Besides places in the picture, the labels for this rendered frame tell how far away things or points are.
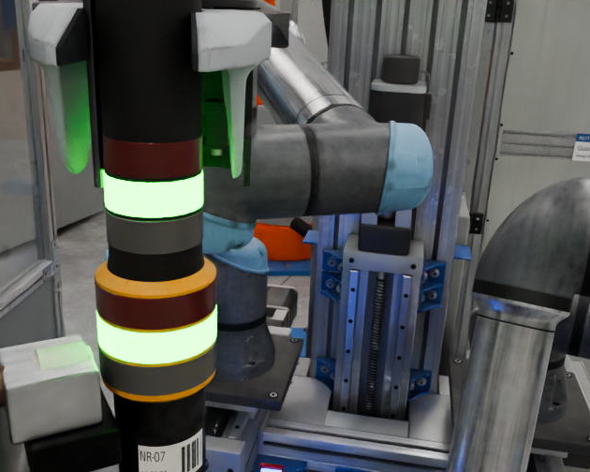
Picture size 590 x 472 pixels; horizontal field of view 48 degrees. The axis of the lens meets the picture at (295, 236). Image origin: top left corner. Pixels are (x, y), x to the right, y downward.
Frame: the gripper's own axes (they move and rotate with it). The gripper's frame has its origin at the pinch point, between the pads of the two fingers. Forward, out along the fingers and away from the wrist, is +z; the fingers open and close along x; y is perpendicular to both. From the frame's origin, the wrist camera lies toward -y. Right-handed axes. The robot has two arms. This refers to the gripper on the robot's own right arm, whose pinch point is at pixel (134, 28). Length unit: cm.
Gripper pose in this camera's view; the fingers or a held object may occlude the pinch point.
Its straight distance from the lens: 21.2
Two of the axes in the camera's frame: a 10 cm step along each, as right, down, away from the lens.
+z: 0.5, 3.4, -9.4
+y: -0.4, 9.4, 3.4
